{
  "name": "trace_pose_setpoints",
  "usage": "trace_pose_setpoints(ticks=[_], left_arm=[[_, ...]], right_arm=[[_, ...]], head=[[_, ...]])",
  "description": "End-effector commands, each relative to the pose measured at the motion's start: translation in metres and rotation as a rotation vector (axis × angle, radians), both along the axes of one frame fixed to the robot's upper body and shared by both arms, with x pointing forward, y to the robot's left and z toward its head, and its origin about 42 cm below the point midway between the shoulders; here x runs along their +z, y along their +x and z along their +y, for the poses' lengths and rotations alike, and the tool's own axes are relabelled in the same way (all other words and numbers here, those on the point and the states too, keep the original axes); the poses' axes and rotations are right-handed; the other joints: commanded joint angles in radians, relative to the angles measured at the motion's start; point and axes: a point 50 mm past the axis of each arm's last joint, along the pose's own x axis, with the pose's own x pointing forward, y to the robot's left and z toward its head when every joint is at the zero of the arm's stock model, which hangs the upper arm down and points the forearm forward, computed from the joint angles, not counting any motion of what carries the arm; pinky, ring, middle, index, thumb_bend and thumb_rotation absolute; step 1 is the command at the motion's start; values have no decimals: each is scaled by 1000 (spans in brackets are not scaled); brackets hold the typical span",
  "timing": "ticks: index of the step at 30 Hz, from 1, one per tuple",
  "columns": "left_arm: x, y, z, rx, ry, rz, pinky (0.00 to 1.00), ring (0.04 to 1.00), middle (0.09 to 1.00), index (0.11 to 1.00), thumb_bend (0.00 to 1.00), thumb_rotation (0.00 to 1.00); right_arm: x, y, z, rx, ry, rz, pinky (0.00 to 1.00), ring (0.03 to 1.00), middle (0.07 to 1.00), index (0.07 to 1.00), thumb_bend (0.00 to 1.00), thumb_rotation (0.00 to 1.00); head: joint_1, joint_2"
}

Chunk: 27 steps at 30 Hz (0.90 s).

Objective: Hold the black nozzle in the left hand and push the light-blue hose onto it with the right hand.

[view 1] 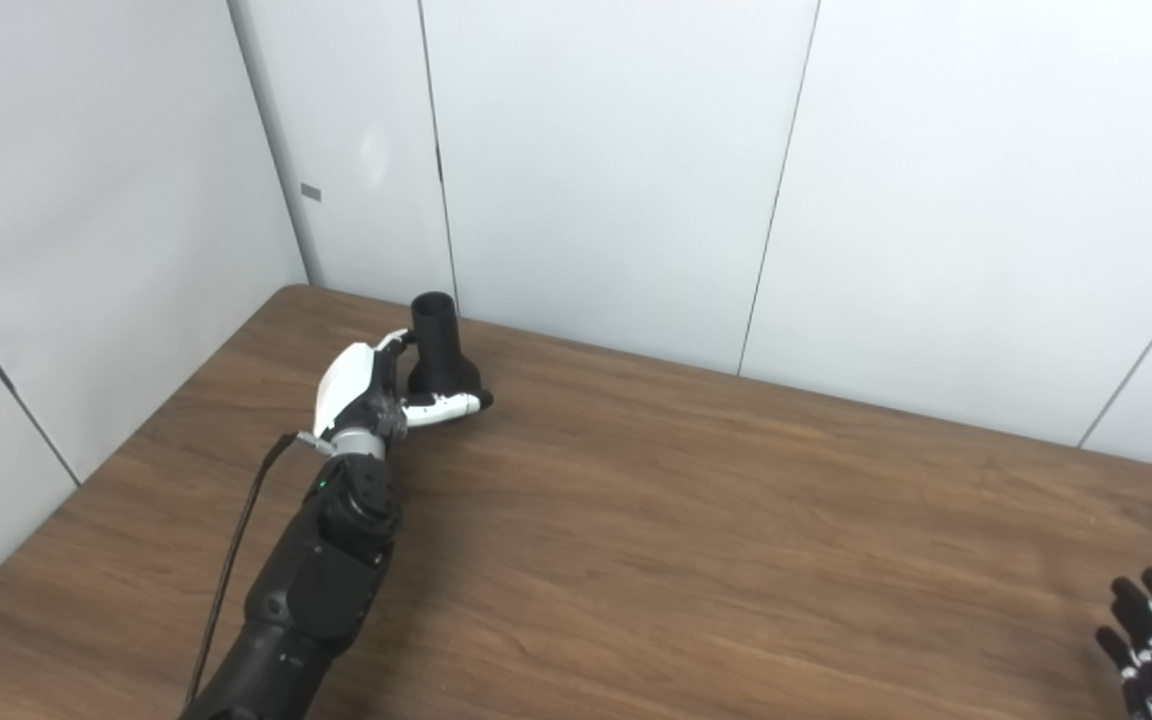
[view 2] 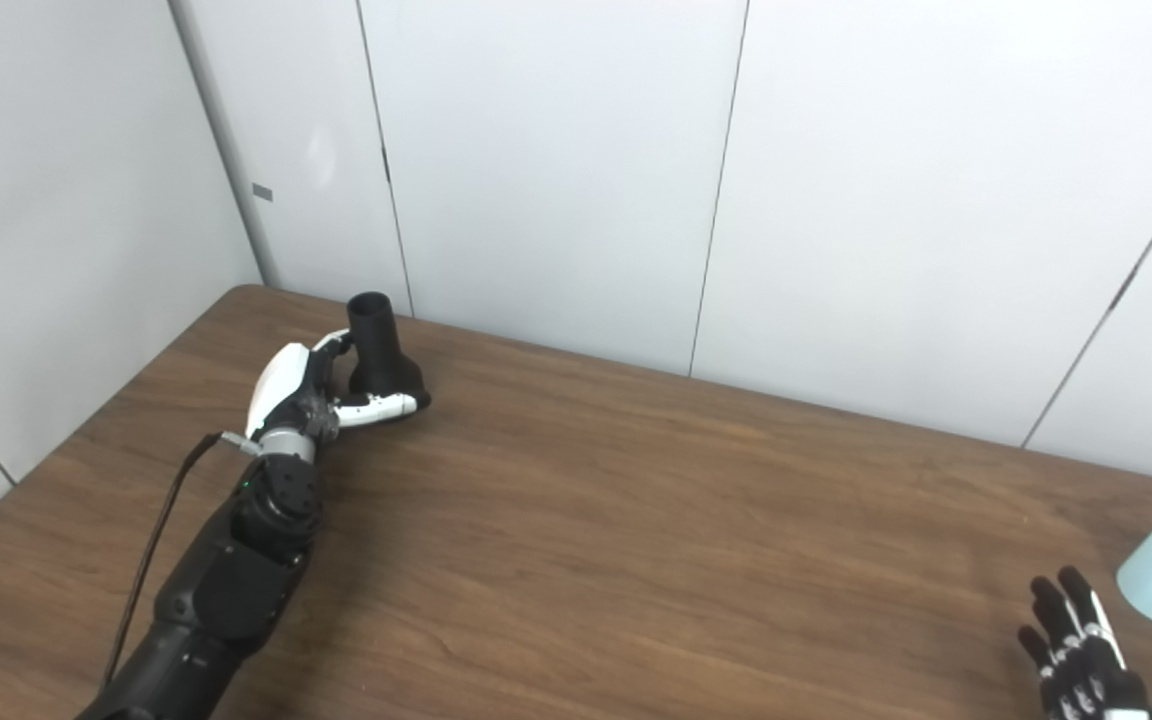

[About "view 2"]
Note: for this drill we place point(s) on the small grey wall tag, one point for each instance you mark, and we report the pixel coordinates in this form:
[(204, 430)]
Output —
[(262, 192)]

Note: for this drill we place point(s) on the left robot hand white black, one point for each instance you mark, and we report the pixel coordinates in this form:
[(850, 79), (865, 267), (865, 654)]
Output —
[(276, 385)]

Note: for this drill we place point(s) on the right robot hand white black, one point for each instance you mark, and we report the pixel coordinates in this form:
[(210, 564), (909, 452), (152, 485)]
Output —
[(1086, 670)]

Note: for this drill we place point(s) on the black funnel-shaped nozzle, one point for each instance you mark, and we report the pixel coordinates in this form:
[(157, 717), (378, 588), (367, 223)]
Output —
[(381, 350)]

